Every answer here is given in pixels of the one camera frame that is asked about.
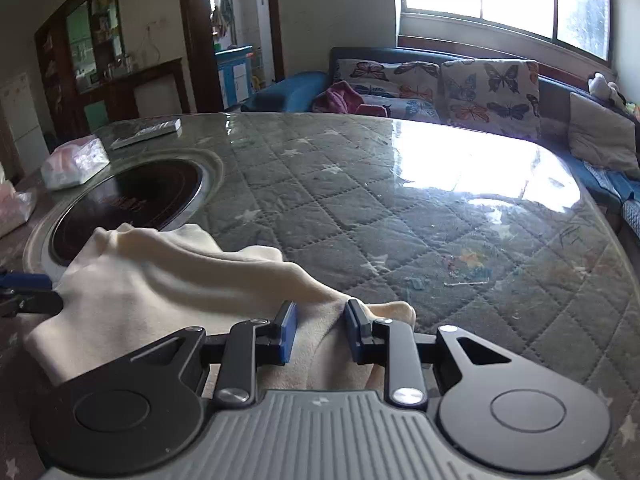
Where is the cream sweatshirt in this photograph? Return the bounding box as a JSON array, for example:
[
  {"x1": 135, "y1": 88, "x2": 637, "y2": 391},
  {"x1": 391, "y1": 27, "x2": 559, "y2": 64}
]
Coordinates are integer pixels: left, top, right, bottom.
[{"x1": 23, "y1": 224, "x2": 384, "y2": 390}]

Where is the pink plastic bag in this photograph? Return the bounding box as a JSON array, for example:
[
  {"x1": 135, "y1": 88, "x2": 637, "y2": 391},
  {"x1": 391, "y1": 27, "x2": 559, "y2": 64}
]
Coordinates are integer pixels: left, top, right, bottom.
[{"x1": 0, "y1": 165, "x2": 37, "y2": 237}]

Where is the white tissue pack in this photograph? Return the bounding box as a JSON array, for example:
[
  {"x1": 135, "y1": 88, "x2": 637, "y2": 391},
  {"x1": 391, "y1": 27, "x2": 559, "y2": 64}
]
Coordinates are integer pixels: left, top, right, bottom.
[{"x1": 40, "y1": 134, "x2": 110, "y2": 191}]

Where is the black round induction cooktop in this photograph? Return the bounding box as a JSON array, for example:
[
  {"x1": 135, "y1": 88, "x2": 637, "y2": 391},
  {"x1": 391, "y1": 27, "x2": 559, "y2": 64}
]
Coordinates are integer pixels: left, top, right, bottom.
[{"x1": 23, "y1": 148, "x2": 224, "y2": 281}]

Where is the white refrigerator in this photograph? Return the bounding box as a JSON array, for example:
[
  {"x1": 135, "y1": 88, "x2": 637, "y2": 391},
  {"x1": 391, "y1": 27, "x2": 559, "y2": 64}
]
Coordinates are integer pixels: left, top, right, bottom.
[{"x1": 1, "y1": 73, "x2": 49, "y2": 174}]

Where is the dark wooden cabinet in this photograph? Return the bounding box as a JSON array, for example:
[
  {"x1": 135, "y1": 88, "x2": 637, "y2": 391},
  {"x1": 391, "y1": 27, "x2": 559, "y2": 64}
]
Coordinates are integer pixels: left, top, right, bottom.
[{"x1": 35, "y1": 0, "x2": 194, "y2": 140}]

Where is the magenta cloth on sofa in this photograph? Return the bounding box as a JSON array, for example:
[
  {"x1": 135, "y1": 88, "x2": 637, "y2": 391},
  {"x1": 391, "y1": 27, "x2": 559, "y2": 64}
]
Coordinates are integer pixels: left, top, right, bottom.
[{"x1": 311, "y1": 80, "x2": 388, "y2": 118}]

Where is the left butterfly pillow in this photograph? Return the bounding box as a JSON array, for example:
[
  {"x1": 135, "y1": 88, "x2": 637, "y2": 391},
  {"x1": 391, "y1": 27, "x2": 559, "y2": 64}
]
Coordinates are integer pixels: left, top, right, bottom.
[{"x1": 334, "y1": 58, "x2": 440, "y2": 122}]

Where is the butterfly pillow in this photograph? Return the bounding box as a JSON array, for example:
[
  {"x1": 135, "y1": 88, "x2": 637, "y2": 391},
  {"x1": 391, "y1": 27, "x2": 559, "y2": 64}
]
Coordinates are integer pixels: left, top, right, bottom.
[
  {"x1": 334, "y1": 58, "x2": 440, "y2": 122},
  {"x1": 440, "y1": 58, "x2": 541, "y2": 141}
]

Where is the right butterfly pillow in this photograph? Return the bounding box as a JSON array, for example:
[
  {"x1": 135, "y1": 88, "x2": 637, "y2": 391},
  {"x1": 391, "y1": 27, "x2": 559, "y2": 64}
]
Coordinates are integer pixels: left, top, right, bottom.
[{"x1": 440, "y1": 58, "x2": 541, "y2": 141}]

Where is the blue corner sofa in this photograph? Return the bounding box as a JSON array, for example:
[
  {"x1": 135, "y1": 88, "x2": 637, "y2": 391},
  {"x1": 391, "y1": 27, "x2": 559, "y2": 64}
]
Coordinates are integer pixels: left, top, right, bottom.
[{"x1": 242, "y1": 47, "x2": 639, "y2": 232}]

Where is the blue white small cabinet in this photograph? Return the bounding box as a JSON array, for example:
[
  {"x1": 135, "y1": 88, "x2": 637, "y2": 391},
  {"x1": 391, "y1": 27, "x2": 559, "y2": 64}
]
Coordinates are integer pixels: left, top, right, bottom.
[{"x1": 216, "y1": 44, "x2": 253, "y2": 110}]

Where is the beige plain cushion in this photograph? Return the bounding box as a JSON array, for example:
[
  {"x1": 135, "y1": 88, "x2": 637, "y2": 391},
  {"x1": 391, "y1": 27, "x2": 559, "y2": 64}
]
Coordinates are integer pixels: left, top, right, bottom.
[{"x1": 567, "y1": 92, "x2": 639, "y2": 179}]

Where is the black white plush toy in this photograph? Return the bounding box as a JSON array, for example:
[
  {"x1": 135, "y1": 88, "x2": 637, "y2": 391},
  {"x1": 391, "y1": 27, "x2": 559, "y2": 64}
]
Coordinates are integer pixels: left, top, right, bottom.
[{"x1": 588, "y1": 73, "x2": 626, "y2": 108}]

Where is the dark wooden door frame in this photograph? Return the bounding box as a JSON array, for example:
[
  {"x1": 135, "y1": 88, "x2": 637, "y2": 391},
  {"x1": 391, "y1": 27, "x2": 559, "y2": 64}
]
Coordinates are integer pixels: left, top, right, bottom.
[{"x1": 180, "y1": 0, "x2": 285, "y2": 113}]

